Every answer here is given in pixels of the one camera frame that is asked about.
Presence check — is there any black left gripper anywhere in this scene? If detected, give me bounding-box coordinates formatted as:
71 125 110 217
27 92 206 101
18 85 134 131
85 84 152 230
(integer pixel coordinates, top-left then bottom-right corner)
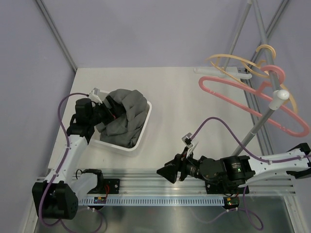
89 96 129 126

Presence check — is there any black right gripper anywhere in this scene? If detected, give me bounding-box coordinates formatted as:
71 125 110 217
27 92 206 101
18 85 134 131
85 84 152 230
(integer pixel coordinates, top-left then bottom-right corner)
157 146 206 183

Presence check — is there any grey pleated skirt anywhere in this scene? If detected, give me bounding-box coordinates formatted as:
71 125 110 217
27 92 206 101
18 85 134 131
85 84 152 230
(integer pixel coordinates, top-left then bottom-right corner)
97 89 147 148

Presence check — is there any pink plastic hanger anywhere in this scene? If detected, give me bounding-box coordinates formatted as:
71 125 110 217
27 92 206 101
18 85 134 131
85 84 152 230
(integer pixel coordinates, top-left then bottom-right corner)
198 75 310 137

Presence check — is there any beige wooden hanger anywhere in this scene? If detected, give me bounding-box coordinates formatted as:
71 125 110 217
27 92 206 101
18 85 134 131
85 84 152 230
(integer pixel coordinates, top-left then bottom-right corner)
205 44 299 115

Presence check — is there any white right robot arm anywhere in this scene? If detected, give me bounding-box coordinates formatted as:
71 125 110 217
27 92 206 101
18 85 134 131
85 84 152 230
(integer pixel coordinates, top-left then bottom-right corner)
156 143 311 196

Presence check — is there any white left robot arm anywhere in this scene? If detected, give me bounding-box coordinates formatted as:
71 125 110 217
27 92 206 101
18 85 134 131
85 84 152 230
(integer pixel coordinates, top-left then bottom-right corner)
32 95 126 222

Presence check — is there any white plastic basket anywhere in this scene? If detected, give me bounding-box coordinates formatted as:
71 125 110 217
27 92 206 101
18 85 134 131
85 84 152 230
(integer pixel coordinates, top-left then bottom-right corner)
90 90 152 157

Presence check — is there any grey clothes rack pole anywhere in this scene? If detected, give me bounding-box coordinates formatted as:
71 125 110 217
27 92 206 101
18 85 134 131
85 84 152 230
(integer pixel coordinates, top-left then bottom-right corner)
230 0 290 156

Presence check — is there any white far rack base foot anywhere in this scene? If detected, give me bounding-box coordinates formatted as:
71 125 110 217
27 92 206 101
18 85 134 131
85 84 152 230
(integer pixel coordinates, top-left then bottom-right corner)
193 67 252 80

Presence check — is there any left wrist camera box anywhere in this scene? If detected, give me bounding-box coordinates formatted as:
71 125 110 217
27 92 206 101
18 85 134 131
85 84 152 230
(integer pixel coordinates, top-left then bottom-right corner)
88 88 103 104

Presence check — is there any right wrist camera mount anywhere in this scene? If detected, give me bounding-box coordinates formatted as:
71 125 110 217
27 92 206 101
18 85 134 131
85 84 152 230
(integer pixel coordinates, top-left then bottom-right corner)
182 133 198 158

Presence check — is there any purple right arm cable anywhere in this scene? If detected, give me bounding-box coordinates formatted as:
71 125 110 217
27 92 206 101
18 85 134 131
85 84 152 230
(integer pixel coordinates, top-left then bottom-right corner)
189 117 311 163

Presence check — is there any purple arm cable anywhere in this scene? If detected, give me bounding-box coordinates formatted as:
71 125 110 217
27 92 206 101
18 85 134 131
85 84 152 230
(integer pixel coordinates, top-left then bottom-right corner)
189 117 311 163
38 92 90 228

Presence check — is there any aluminium mounting rail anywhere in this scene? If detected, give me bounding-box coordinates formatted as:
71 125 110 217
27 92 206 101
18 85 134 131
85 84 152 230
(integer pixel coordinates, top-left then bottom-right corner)
36 171 296 199

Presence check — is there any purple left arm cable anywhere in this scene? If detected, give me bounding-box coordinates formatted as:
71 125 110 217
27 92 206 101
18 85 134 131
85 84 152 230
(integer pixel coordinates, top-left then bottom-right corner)
38 92 90 228

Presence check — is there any white slotted cable duct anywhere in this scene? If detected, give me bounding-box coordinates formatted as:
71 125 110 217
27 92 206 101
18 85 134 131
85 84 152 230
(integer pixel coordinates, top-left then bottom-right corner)
79 196 225 206

